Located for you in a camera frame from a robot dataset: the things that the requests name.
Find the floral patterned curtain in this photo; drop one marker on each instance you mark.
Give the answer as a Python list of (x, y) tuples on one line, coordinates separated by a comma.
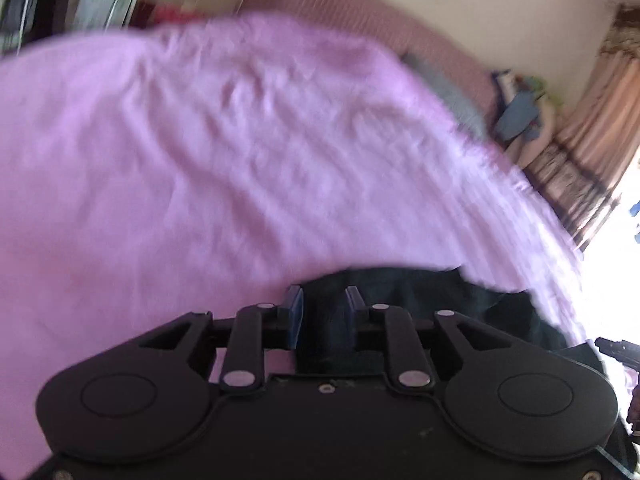
[(590, 150)]

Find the black long-sleeved sweater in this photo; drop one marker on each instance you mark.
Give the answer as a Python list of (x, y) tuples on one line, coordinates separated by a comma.
[(425, 295)]

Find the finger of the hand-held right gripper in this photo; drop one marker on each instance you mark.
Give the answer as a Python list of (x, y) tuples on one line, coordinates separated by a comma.
[(617, 349)]

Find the mauve ribbed headboard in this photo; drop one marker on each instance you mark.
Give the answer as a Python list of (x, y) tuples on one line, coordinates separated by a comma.
[(380, 15)]

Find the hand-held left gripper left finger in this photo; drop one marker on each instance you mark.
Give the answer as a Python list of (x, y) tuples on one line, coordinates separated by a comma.
[(295, 316)]

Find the grey cloth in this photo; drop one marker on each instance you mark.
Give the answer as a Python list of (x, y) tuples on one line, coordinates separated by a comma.
[(450, 95)]

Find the purple bed sheet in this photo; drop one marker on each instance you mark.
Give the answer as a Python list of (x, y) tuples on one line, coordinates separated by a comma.
[(200, 160)]

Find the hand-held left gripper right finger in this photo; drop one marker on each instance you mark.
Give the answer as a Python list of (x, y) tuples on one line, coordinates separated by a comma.
[(351, 312)]

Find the blue cloth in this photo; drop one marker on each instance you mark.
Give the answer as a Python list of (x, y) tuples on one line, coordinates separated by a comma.
[(520, 115)]

